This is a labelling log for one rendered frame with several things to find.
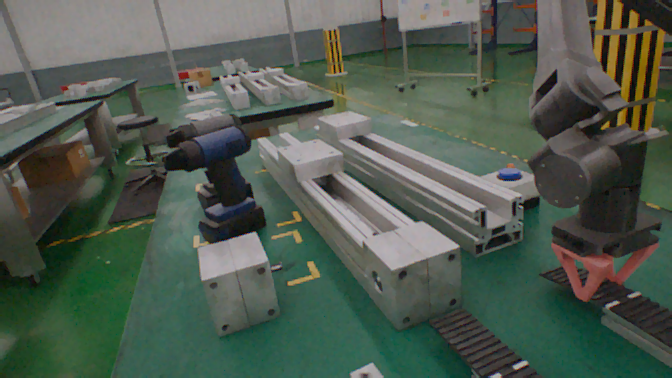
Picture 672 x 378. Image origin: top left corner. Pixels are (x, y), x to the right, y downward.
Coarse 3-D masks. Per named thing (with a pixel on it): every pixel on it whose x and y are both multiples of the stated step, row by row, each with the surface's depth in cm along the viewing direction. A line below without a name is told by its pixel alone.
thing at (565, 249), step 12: (552, 240) 50; (564, 240) 50; (576, 240) 49; (564, 252) 49; (576, 252) 47; (588, 252) 47; (564, 264) 51; (588, 264) 46; (600, 264) 45; (576, 276) 51; (588, 276) 48; (600, 276) 47; (576, 288) 51; (588, 288) 49; (588, 300) 50
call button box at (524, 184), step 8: (488, 176) 82; (496, 176) 81; (520, 176) 79; (528, 176) 80; (504, 184) 78; (512, 184) 77; (520, 184) 77; (528, 184) 78; (520, 192) 78; (528, 192) 78; (536, 192) 79; (528, 200) 79; (536, 200) 80; (528, 208) 80
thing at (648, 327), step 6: (654, 318) 46; (660, 318) 45; (666, 318) 45; (642, 324) 45; (648, 324) 45; (654, 324) 45; (660, 324) 45; (666, 324) 44; (648, 330) 44; (654, 330) 44; (660, 330) 44; (666, 330) 44; (654, 336) 43
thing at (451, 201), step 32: (352, 160) 109; (384, 160) 93; (416, 160) 92; (384, 192) 94; (416, 192) 80; (448, 192) 72; (480, 192) 73; (512, 192) 68; (448, 224) 72; (480, 224) 66; (512, 224) 68
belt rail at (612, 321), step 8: (608, 312) 49; (608, 320) 49; (616, 320) 49; (624, 320) 47; (616, 328) 48; (624, 328) 48; (632, 328) 46; (624, 336) 48; (632, 336) 47; (640, 336) 46; (648, 336) 45; (640, 344) 46; (648, 344) 45; (656, 344) 45; (664, 344) 43; (648, 352) 45; (656, 352) 44; (664, 352) 44; (664, 360) 44
